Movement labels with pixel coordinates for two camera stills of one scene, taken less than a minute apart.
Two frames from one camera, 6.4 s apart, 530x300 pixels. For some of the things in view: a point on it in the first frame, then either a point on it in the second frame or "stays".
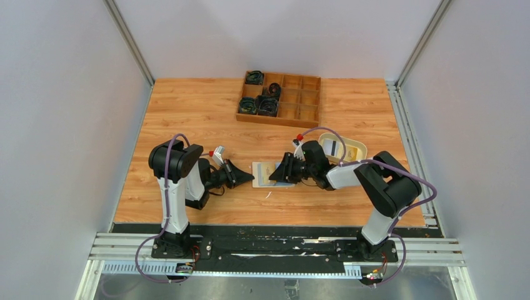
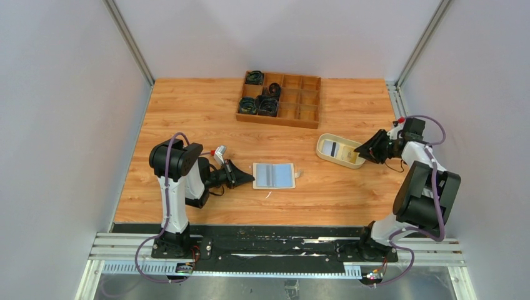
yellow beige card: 264,171 to 349,154
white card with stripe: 332,147 stays
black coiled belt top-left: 254,77 stays
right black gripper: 294,167 to 382,144
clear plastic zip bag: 262,171 stays
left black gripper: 228,174 stays
